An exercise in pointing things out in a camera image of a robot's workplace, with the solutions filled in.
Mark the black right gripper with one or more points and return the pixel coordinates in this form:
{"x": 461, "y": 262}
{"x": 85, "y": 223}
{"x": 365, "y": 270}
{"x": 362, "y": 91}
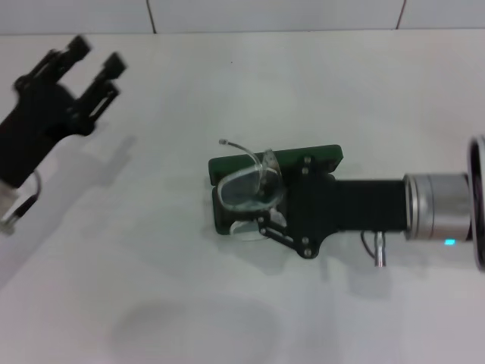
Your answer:
{"x": 360, "y": 204}

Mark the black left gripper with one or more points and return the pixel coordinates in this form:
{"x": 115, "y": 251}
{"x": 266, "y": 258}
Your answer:
{"x": 34, "y": 125}

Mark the clear white glasses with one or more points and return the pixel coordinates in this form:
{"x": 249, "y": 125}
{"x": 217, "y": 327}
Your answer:
{"x": 223, "y": 197}

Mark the green glasses case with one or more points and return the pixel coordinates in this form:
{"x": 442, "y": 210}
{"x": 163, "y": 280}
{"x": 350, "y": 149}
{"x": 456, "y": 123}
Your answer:
{"x": 322, "y": 155}

